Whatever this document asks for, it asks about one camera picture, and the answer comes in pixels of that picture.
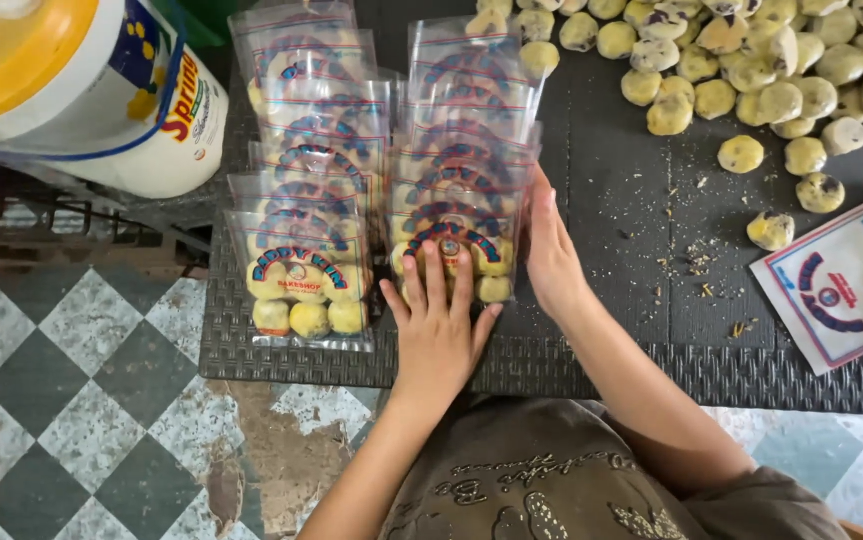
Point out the dark metal rack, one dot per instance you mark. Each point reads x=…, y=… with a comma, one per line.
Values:
x=64, y=217

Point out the stack of empty printed bags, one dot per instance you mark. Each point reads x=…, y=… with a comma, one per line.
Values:
x=829, y=292

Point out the row of cookie packets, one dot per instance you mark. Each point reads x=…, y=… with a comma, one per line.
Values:
x=311, y=172
x=461, y=157

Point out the green plastic container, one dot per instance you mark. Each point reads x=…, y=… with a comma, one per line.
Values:
x=191, y=19

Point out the white bucket with yellow lid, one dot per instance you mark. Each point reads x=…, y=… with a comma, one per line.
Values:
x=64, y=112

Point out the heap of chocolate chip cookies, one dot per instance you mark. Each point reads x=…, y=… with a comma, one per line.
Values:
x=746, y=71

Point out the person's right hand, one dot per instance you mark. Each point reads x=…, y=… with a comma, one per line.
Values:
x=551, y=262

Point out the person's brown printed shirt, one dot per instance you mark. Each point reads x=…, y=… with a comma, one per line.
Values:
x=551, y=487

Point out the person's left hand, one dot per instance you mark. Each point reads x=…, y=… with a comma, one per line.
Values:
x=435, y=345

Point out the person's right fingers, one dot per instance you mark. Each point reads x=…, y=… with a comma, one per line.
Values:
x=540, y=206

